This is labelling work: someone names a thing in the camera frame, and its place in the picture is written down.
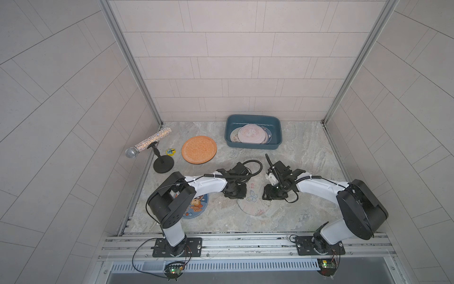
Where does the left small circuit board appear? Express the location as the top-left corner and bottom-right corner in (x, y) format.
(164, 261), (185, 280)

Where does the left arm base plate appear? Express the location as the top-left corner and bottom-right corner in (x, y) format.
(153, 237), (203, 257)

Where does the right small circuit board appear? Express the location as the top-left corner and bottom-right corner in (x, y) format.
(317, 259), (338, 277)

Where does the aluminium frame rail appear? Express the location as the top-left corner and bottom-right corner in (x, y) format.
(88, 232), (410, 284)

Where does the black microphone stand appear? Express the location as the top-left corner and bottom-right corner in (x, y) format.
(147, 142), (175, 173)

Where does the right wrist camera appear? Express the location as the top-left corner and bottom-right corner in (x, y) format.
(267, 172), (279, 186)

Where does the glitter microphone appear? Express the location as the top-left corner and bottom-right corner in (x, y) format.
(125, 127), (172, 159)

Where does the white butterfly bow coaster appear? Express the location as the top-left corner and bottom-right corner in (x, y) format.
(230, 127), (241, 143)

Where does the teal plastic storage box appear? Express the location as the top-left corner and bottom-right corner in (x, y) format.
(225, 114), (283, 150)

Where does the orange round coaster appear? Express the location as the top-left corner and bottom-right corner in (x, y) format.
(182, 136), (217, 164)

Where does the blue bears picnic coaster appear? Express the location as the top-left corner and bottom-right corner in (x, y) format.
(264, 127), (273, 144)

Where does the small circuit board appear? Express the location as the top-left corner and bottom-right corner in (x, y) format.
(317, 259), (338, 277)
(164, 261), (185, 280)

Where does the pink unicorn coaster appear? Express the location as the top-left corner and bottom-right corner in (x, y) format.
(238, 124), (268, 144)

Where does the blue cartoon characters coaster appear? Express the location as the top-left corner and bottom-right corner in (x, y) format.
(183, 194), (209, 219)

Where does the yellow wooden toy block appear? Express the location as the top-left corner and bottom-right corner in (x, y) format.
(166, 148), (176, 156)

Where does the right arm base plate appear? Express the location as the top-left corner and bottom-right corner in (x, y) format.
(292, 235), (346, 256)

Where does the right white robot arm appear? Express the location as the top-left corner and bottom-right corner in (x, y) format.
(262, 158), (389, 255)

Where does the white blue butterfly coaster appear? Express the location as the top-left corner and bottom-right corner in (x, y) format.
(237, 182), (271, 217)

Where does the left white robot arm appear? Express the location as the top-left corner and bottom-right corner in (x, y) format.
(145, 160), (263, 257)

